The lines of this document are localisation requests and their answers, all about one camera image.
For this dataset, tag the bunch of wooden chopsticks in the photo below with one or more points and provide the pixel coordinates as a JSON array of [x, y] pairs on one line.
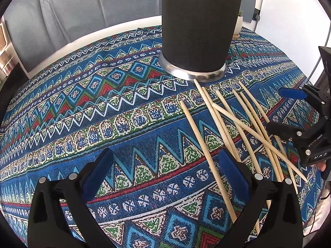
[[241, 131]]

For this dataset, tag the black cylindrical utensil holder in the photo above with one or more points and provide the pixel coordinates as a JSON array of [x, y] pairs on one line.
[[199, 25]]

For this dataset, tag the small potted plant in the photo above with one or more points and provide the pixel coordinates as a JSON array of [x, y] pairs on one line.
[[238, 24]]

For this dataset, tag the black panel appliance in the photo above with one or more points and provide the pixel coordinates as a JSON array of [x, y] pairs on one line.
[[326, 62]]

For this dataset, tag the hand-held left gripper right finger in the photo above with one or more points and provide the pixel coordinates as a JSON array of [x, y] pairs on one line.
[[232, 176]]

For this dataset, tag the blue patterned tablecloth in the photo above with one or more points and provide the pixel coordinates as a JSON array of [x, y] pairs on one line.
[[108, 113]]

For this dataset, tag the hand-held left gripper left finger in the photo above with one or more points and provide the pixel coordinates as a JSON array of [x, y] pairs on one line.
[[99, 171]]

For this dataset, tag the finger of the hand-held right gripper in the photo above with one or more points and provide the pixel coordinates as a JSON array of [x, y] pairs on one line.
[[292, 93], [281, 131]]

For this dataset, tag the grey-blue backdrop cloth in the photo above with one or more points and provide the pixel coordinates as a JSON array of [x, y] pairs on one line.
[[85, 7]]

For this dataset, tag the person's right hand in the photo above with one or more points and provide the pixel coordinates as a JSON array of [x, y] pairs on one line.
[[322, 165]]

